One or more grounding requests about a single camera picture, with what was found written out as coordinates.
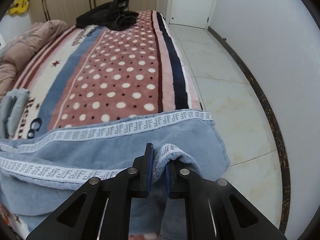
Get black clothing pile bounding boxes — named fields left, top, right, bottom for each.
left=75, top=0, right=139, bottom=31

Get striped polka dot blanket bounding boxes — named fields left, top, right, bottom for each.
left=0, top=10, right=205, bottom=240

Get pink striped duvet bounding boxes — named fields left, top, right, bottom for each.
left=0, top=20, right=68, bottom=98

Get yellow ukulele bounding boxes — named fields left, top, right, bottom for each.
left=7, top=0, right=29, bottom=16

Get white door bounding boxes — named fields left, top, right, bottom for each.
left=165, top=0, right=217, bottom=29

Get light blue denim pants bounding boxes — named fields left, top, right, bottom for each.
left=1, top=109, right=230, bottom=239

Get folded grey blue garment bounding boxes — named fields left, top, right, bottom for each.
left=1, top=88, right=29, bottom=139

